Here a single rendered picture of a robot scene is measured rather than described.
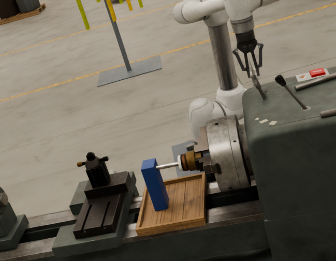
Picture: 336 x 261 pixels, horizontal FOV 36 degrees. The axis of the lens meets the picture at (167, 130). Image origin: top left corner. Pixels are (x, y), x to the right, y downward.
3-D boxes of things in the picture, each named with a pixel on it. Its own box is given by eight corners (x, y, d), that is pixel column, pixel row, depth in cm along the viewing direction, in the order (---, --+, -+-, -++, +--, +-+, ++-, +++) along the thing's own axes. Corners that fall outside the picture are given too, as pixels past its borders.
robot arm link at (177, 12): (176, 2, 245) (201, -8, 249) (163, 5, 262) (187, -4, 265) (185, 28, 248) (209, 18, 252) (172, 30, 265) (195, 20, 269)
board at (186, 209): (206, 178, 249) (204, 172, 248) (205, 225, 217) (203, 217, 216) (147, 190, 255) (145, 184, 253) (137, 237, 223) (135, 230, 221)
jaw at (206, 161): (220, 151, 218) (219, 162, 207) (222, 162, 220) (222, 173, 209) (194, 157, 220) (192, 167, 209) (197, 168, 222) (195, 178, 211)
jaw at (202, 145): (221, 148, 225) (216, 122, 228) (219, 146, 220) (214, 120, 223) (196, 154, 227) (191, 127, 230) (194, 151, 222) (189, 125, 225)
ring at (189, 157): (200, 144, 226) (179, 148, 228) (200, 154, 217) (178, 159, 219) (205, 162, 230) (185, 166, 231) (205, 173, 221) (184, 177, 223)
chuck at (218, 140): (240, 159, 242) (225, 102, 226) (245, 203, 216) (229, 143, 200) (221, 163, 244) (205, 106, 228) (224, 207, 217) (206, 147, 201)
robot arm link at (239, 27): (229, 17, 212) (232, 30, 214) (230, 23, 203) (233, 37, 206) (251, 11, 210) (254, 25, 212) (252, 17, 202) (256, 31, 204)
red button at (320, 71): (323, 71, 228) (322, 67, 227) (326, 76, 223) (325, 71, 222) (309, 74, 229) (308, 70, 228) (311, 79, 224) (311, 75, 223)
